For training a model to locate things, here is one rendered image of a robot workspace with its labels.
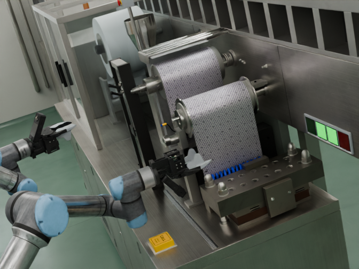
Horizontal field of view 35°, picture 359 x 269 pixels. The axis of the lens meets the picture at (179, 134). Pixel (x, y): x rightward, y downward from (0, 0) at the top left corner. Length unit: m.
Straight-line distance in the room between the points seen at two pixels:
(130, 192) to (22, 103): 5.67
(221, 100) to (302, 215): 0.48
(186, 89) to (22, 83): 5.41
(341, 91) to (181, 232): 0.75
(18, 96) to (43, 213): 5.89
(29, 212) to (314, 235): 0.95
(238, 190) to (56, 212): 0.60
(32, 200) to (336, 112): 0.92
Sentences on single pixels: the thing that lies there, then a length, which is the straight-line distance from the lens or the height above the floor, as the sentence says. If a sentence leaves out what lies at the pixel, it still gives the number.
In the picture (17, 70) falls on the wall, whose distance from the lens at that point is 7.46.
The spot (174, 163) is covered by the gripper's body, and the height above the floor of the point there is 1.14.
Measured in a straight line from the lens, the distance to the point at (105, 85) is 2.94.
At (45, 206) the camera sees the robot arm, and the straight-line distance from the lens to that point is 1.67.
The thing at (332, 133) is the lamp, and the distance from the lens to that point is 1.80.
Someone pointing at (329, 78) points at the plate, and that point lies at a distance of 1.72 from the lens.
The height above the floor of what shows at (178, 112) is 1.28.
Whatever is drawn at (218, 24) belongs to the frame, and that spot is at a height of 1.46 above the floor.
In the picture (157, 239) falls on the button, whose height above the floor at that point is 0.92.
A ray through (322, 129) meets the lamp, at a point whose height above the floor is 1.19.
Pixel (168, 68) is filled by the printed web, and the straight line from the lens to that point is 2.18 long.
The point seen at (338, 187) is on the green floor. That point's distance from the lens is 4.00.
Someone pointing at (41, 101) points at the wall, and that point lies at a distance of 7.55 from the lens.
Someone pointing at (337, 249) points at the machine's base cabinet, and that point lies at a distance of 2.12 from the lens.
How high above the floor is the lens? 1.90
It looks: 20 degrees down
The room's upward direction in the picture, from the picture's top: 15 degrees counter-clockwise
